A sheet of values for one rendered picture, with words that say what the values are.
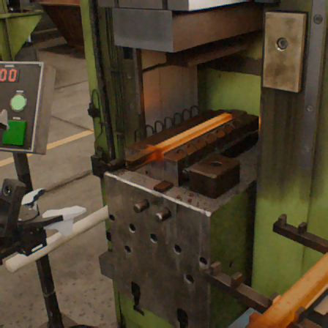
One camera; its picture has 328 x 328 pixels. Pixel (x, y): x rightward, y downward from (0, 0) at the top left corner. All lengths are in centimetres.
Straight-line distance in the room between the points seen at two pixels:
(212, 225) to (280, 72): 39
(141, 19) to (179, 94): 47
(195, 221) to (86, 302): 122
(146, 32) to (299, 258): 71
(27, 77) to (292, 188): 85
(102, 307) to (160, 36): 145
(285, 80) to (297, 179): 25
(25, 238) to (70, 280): 145
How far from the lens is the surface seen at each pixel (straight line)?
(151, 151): 117
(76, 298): 227
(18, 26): 634
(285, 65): 105
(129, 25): 116
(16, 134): 142
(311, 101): 107
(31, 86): 144
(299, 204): 117
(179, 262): 123
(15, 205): 92
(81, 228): 159
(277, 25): 105
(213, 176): 110
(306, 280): 77
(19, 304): 233
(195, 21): 113
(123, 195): 127
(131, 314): 156
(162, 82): 146
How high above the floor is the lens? 147
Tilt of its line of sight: 25 degrees down
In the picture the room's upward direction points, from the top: 3 degrees counter-clockwise
